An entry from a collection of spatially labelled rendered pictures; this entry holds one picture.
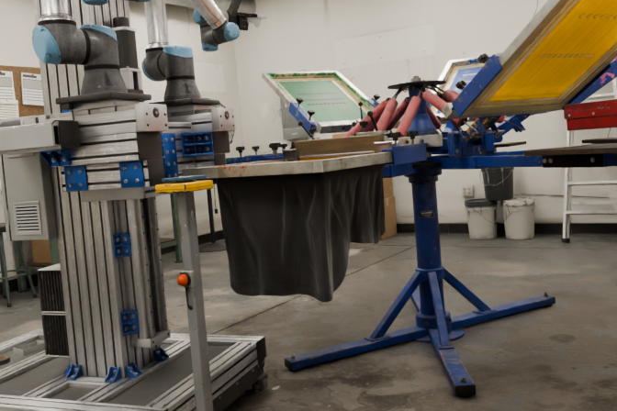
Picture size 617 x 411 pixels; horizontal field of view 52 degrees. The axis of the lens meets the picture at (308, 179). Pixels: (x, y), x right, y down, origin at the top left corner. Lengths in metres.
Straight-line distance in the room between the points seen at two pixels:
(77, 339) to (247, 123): 5.76
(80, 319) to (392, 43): 5.19
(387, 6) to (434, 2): 0.53
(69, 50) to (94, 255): 0.78
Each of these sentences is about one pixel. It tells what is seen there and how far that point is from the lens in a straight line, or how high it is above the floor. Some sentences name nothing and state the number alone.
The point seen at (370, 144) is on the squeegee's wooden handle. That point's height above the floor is 1.02.
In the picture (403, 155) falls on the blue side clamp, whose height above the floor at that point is 0.97.
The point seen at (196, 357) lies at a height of 0.40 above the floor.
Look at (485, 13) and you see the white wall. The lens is 6.75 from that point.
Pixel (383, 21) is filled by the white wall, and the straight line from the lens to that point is 7.17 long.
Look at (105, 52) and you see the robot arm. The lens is 2.24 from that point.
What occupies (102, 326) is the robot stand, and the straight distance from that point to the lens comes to 2.57.
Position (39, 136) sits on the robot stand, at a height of 1.13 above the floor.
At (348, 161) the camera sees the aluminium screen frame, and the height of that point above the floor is 0.98.
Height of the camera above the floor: 1.03
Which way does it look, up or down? 3 degrees down
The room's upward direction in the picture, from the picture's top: 5 degrees counter-clockwise
